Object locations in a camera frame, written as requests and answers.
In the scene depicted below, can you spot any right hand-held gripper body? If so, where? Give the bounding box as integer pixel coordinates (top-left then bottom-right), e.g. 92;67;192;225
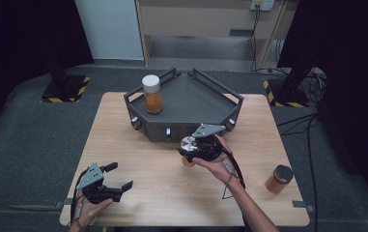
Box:
190;123;227;162

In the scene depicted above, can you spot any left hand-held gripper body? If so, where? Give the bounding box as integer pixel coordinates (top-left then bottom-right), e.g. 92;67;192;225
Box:
74;162;124;205

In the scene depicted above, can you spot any silver lid spice jar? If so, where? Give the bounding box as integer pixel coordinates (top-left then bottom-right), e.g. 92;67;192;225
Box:
180;135;200;168

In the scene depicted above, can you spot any dark grey corner rack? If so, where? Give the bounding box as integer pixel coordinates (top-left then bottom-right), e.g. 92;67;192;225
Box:
123;67;244;145

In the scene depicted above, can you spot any white lid spice jar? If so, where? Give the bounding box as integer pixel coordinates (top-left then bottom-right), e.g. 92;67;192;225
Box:
141;73;164;114

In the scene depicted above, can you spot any black lid spice jar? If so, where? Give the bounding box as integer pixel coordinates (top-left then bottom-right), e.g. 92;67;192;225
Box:
265;164;295;195

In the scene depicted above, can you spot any person's right hand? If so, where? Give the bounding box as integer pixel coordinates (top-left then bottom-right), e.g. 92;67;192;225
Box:
192;134;242;189

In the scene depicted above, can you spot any person's left hand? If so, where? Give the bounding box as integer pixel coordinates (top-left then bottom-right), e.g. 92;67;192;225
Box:
70;196;114;231

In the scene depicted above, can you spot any black stand with striped base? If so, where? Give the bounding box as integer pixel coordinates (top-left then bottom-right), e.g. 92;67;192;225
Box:
40;57;92;104
263;54;321;108

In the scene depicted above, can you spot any light wooden cabinet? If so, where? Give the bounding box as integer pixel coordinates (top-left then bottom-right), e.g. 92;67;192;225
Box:
135;0;291;70

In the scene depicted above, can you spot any white panel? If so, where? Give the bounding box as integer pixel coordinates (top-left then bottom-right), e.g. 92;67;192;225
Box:
73;0;145;62

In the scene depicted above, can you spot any black curtain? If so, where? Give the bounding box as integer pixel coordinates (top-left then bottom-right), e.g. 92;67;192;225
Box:
0;0;95;143
277;0;368;207

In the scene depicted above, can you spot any right hand-held gripper cable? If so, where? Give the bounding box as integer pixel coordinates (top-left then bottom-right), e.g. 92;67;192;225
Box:
214;134;247;191

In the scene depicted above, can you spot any grey table bracket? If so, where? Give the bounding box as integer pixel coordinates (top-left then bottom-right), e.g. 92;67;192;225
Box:
292;200;316;213
54;198;73;209

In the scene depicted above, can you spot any black floor cable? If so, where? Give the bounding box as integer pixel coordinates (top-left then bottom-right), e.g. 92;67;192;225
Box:
276;112;320;232

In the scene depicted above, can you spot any black cable from outlet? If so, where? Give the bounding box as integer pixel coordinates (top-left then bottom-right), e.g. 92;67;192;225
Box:
248;5;289;76

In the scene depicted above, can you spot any tangled black cable bundle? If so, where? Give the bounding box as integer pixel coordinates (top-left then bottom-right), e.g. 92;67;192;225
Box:
300;67;327;104

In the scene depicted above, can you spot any white wall power outlet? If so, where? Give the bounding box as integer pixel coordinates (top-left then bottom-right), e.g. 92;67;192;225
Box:
249;0;275;12

